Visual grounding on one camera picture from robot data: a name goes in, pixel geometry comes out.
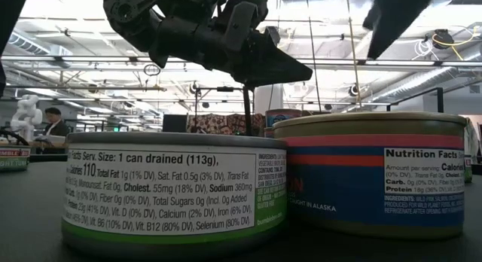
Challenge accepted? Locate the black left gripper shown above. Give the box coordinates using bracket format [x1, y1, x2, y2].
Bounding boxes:
[149, 0, 313, 88]

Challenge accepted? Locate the red patterned cloth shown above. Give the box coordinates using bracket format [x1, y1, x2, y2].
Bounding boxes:
[187, 113, 267, 137]

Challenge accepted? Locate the black metal stand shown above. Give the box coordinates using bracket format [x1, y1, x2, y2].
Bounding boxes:
[387, 87, 445, 114]

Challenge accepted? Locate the black panel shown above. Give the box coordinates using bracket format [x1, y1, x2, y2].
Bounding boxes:
[162, 114, 188, 134]

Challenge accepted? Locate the white bag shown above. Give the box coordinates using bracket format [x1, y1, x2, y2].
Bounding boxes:
[465, 117, 482, 157]

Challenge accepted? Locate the person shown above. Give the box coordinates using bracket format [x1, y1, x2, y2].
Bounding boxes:
[35, 106, 72, 155]

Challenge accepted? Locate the white robot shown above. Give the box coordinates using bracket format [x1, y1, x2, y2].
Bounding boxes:
[10, 94, 44, 142]

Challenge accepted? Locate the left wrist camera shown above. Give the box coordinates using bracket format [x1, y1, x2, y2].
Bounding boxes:
[224, 1, 261, 52]

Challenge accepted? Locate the black hanging cord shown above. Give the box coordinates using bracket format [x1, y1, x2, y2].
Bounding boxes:
[304, 0, 323, 113]

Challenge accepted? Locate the yellow hanging cord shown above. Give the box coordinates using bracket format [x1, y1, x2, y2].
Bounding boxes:
[346, 17, 363, 112]

